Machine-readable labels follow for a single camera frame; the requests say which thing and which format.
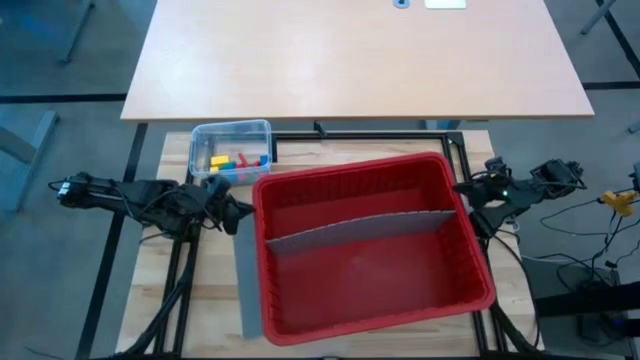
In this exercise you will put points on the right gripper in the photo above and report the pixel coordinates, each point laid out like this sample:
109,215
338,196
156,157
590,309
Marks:
492,200

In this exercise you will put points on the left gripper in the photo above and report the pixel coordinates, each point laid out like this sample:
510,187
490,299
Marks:
222,200

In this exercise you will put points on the grey slotted divider panel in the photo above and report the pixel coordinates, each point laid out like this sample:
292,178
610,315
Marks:
360,231

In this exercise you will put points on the red plastic bin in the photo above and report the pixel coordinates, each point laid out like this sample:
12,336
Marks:
370,300

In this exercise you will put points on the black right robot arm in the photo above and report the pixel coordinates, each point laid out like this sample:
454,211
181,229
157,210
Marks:
550,180

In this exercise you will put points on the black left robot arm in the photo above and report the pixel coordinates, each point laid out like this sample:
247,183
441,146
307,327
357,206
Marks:
145,197

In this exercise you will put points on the green block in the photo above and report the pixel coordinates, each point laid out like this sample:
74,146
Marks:
228,165

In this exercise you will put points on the long red block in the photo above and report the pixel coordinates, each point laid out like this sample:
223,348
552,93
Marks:
242,160

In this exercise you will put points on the blue block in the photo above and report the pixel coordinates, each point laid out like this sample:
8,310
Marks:
264,160

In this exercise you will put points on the yellow block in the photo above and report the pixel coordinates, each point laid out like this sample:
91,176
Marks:
219,160

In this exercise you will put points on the clear plastic container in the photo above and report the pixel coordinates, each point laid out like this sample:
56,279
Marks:
230,137

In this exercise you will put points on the long grey slotted divider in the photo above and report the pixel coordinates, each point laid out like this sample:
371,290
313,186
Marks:
247,290

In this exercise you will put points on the yellow connector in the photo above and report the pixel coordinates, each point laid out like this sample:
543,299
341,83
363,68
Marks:
616,201

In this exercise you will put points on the light wooden desk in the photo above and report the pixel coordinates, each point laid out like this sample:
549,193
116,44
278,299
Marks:
350,60

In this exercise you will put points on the white paper sheet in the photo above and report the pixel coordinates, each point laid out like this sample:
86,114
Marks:
445,3

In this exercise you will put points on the grey desk grommet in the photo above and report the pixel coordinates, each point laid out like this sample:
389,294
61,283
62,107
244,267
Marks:
401,3

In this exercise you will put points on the grey metal furniture leg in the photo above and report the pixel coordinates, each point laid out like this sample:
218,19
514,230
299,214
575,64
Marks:
597,15
30,150
77,30

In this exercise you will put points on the black frame bracket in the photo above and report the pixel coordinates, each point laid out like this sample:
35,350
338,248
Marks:
320,129

